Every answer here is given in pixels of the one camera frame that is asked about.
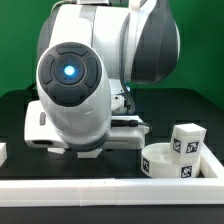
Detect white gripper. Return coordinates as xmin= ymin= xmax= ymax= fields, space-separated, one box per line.
xmin=23 ymin=100 xmax=147 ymax=150

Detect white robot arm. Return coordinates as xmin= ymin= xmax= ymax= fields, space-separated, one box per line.
xmin=24 ymin=0 xmax=180 ymax=151

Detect white U-shaped fence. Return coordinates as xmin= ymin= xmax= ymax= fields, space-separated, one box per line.
xmin=0 ymin=146 xmax=224 ymax=207

